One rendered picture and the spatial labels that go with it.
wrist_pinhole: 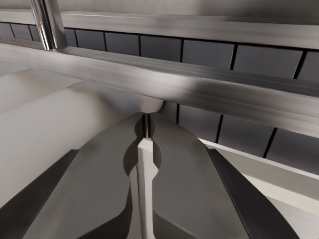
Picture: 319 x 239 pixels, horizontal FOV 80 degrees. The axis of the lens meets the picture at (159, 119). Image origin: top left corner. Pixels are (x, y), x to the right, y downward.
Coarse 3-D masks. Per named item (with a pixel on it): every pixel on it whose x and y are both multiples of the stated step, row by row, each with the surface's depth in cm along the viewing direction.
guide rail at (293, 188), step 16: (144, 144) 16; (240, 160) 14; (256, 160) 14; (256, 176) 13; (272, 176) 13; (288, 176) 13; (304, 176) 13; (272, 192) 12; (288, 192) 12; (304, 192) 12; (304, 208) 12
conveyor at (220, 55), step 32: (0, 32) 25; (32, 32) 22; (96, 32) 18; (224, 64) 14; (256, 64) 13; (288, 64) 12; (192, 128) 17; (224, 128) 16; (256, 128) 14; (288, 160) 14
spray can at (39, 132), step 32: (64, 96) 10; (96, 96) 11; (128, 96) 13; (0, 128) 8; (32, 128) 8; (64, 128) 9; (96, 128) 10; (0, 160) 7; (32, 160) 8; (0, 192) 7
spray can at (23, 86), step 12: (24, 72) 14; (36, 72) 14; (48, 72) 15; (0, 84) 12; (12, 84) 13; (24, 84) 13; (36, 84) 13; (48, 84) 14; (60, 84) 15; (72, 84) 15; (0, 96) 12; (12, 96) 12; (24, 96) 13; (36, 96) 13; (0, 108) 12
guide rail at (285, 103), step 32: (32, 64) 11; (64, 64) 9; (96, 64) 8; (128, 64) 7; (160, 64) 7; (192, 64) 7; (160, 96) 7; (192, 96) 7; (224, 96) 6; (256, 96) 6; (288, 96) 5; (288, 128) 6
